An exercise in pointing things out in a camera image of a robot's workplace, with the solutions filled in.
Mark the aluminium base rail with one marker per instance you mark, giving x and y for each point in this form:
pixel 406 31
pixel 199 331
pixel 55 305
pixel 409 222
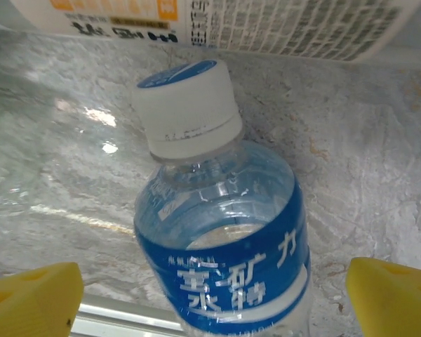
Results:
pixel 126 316

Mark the white orange label plastic bottle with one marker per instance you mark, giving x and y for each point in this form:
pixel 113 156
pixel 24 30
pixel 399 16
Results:
pixel 266 28

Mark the blue label plastic bottle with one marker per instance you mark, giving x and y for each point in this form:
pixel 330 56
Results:
pixel 224 274

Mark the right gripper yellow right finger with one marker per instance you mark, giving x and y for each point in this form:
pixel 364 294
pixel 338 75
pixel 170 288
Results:
pixel 396 302

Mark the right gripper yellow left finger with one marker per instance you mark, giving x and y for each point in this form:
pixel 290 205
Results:
pixel 31 302

